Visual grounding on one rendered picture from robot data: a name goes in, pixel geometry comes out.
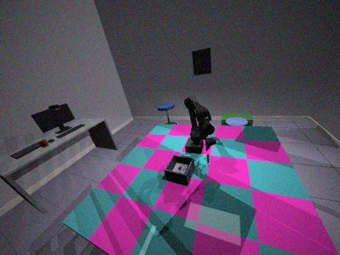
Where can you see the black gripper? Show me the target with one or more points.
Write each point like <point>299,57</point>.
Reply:
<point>208,141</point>

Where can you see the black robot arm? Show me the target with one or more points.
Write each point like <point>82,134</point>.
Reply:
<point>192,103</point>

